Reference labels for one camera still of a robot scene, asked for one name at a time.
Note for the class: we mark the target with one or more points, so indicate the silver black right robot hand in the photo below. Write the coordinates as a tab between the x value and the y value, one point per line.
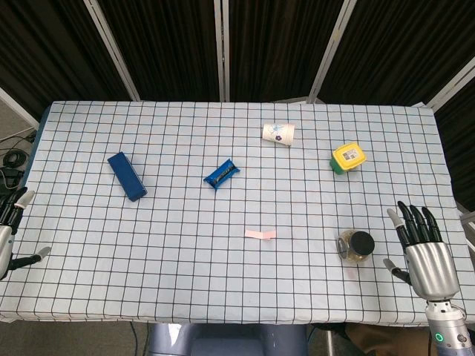
432	269

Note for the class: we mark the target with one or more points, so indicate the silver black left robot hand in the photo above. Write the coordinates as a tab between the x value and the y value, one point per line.
6	244

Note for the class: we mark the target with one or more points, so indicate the glass jar with black lid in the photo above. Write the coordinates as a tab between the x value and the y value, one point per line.
361	244

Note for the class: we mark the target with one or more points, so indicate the blue rectangular box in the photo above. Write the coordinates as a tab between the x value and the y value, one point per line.
126	176

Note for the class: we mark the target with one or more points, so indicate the green tub with yellow lid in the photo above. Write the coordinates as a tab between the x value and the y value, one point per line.
349	155

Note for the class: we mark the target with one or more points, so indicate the black fabric screen panel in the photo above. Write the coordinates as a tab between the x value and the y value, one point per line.
460	130
44	48
401	48
282	48
167	48

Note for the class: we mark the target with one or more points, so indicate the blue checkered tablecloth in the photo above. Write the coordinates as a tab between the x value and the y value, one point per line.
185	267

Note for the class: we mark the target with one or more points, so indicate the white floral paper cup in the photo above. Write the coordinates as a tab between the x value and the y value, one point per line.
278	134

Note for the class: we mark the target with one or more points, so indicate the grey-blue robot torso base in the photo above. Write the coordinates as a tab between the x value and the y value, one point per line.
226	341

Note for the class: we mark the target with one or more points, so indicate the blue snack wrapper pack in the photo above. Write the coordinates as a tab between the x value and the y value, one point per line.
220	174

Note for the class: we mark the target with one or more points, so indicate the white metal frame rail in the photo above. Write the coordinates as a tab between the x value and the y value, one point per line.
16	105

